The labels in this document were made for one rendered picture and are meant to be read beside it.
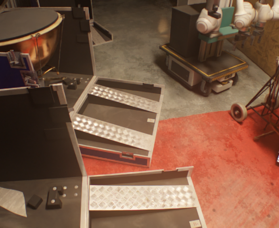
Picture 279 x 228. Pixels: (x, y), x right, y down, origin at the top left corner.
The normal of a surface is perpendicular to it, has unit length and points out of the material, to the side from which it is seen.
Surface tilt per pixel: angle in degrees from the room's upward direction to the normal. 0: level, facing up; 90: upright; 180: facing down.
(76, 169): 90
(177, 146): 0
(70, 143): 90
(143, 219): 2
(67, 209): 0
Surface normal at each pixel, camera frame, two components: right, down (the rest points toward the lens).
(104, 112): 0.03, -0.75
